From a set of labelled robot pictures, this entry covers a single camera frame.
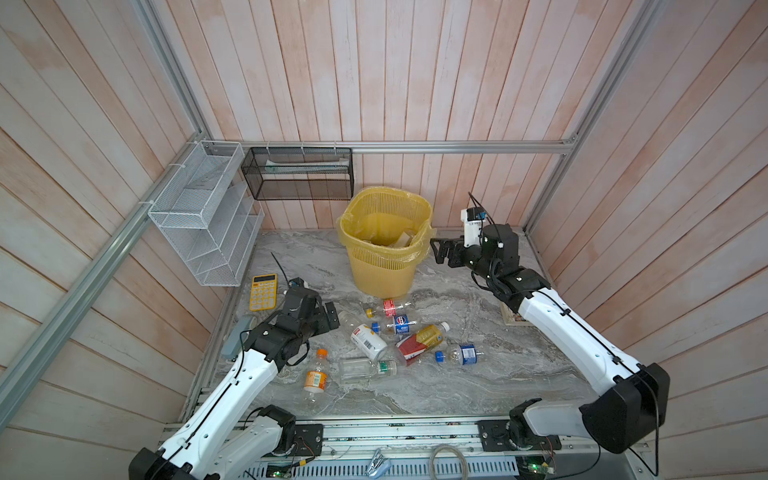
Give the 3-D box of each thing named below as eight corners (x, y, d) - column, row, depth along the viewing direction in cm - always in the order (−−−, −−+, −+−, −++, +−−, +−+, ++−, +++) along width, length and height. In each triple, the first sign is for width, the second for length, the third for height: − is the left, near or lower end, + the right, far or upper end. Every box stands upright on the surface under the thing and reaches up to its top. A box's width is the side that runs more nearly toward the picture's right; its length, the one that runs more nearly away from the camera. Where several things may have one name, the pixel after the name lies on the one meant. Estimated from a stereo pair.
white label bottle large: (350, 341, 92) (348, 333, 87) (363, 328, 94) (362, 320, 90) (374, 365, 87) (374, 358, 82) (388, 351, 90) (388, 343, 85)
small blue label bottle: (436, 367, 87) (439, 360, 83) (434, 352, 90) (437, 344, 86) (473, 367, 87) (478, 360, 83) (470, 352, 90) (475, 344, 86)
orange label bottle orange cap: (304, 406, 80) (300, 402, 76) (311, 354, 89) (309, 348, 86) (324, 406, 80) (322, 402, 76) (330, 354, 89) (328, 348, 86)
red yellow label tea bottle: (405, 368, 86) (407, 360, 82) (393, 351, 90) (394, 343, 85) (450, 337, 93) (454, 328, 88) (438, 322, 96) (441, 313, 91)
